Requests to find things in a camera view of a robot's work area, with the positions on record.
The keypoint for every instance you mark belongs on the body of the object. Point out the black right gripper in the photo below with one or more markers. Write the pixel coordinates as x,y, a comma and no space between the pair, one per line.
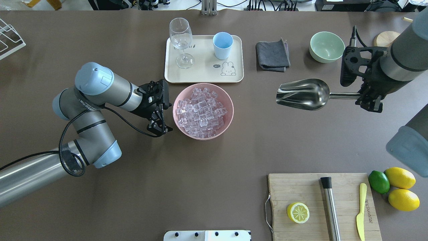
378,83

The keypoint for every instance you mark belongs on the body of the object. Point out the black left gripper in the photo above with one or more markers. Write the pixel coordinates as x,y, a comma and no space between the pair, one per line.
146,108

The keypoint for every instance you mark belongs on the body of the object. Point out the pink bowl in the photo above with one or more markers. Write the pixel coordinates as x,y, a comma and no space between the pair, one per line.
222,97

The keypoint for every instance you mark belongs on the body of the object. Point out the metal ice scoop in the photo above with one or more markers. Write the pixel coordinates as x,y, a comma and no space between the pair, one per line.
309,94

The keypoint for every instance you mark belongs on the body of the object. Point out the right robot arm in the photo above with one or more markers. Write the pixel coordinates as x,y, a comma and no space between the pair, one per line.
385,70

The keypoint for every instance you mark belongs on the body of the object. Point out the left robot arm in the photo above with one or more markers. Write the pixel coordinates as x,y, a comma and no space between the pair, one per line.
87,140

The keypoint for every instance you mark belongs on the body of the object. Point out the clear ice cubes pile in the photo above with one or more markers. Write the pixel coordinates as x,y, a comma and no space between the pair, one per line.
200,114

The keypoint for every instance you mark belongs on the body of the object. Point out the light blue cup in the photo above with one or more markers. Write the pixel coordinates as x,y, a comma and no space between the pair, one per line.
222,43

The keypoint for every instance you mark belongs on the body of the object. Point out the wooden mug tree stand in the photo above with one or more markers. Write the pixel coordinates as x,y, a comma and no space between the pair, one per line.
386,38

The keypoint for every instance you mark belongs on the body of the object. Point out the green bowl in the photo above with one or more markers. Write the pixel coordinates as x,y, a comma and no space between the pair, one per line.
326,47

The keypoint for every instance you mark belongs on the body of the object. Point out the cream serving tray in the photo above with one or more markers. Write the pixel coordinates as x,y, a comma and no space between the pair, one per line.
206,68

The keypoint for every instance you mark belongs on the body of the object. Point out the green lime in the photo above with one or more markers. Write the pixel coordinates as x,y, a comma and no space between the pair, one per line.
379,182

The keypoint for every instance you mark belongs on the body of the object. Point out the yellow lemon upper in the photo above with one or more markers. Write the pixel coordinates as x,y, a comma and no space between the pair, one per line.
400,177

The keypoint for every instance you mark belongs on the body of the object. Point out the yellow lemon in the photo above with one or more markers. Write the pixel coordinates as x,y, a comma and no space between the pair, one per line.
404,200
400,177

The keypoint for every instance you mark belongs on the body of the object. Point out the metal muddler black tip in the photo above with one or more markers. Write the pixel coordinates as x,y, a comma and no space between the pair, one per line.
331,208

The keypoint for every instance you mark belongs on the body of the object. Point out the clear wine glass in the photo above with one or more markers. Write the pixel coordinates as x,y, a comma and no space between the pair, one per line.
181,38

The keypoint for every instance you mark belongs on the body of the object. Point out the yellow lemon lower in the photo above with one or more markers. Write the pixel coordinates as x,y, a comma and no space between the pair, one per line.
404,200

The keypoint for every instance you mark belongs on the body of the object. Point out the dark grey folded cloth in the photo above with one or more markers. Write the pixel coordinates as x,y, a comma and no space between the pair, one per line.
273,56

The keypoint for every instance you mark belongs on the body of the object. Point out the yellow plastic knife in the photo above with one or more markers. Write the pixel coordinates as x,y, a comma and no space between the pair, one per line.
360,217

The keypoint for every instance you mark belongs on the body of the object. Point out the wooden cutting board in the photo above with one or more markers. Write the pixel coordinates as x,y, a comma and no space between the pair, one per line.
288,188

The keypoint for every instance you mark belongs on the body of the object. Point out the half lemon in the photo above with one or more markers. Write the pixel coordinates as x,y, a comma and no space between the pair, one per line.
298,212

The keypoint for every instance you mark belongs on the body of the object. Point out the aluminium frame post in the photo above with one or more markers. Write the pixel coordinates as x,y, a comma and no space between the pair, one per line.
209,7

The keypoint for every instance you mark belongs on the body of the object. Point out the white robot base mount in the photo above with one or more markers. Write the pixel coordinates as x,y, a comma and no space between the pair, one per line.
208,235

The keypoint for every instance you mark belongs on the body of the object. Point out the white wire cup rack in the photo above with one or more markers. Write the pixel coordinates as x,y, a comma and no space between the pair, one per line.
10,40

